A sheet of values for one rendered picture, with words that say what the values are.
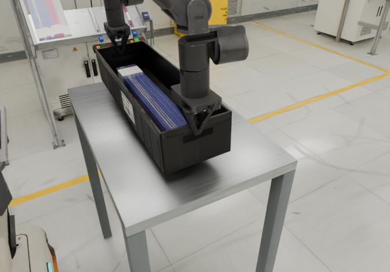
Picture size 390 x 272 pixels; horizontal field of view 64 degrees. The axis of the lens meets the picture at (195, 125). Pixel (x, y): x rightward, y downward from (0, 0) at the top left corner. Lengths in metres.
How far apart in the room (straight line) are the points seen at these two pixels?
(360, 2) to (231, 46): 3.87
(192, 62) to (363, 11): 3.93
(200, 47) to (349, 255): 1.38
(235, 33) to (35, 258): 1.08
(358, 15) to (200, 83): 3.93
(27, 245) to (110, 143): 0.66
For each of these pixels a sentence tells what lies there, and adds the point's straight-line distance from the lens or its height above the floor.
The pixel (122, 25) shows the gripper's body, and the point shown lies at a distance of 1.11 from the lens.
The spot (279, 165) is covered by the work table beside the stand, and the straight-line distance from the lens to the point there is 0.81.
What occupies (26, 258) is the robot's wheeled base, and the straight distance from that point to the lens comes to 1.38.
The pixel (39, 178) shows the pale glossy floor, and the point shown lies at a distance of 2.15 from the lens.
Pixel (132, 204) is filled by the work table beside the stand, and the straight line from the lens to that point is 0.70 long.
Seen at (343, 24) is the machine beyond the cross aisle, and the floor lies 0.23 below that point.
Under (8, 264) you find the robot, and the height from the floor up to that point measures 0.55.
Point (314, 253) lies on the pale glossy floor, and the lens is 1.69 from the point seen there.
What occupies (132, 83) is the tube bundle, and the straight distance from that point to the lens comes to 1.01.
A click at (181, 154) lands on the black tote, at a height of 0.88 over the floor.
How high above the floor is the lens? 1.30
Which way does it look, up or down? 33 degrees down
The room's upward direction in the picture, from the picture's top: straight up
